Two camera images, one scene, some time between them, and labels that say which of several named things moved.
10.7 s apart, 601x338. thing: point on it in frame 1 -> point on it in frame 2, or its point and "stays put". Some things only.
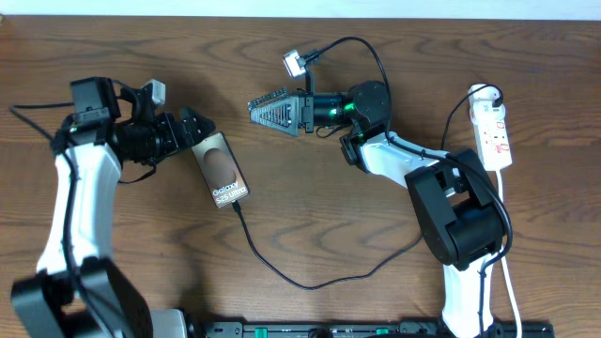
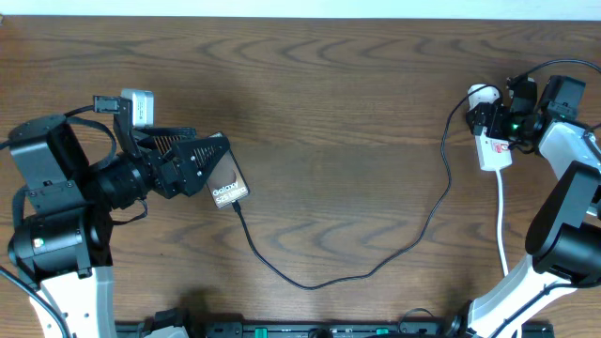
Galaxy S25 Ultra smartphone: (221, 169) stays put
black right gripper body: (308, 110) -> (501, 124)
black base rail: (368, 330) stays put
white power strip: (487, 112) stays put
